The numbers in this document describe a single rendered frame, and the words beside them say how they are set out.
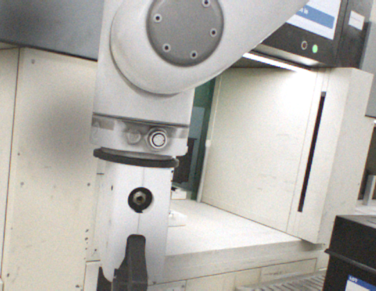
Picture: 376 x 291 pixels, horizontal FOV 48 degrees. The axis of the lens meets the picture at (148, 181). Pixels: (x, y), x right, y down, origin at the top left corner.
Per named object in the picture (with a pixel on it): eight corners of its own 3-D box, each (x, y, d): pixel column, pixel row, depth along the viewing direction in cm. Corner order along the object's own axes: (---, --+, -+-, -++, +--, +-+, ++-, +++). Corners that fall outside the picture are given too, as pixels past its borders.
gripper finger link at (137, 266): (153, 247, 30) (143, 319, 31) (137, 213, 37) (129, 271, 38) (137, 247, 29) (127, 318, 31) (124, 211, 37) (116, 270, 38)
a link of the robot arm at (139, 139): (203, 129, 33) (197, 168, 33) (175, 123, 41) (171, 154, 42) (95, 116, 31) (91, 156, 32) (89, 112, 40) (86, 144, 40)
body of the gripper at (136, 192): (195, 156, 33) (175, 292, 34) (166, 143, 43) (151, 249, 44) (98, 145, 31) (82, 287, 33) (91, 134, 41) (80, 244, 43)
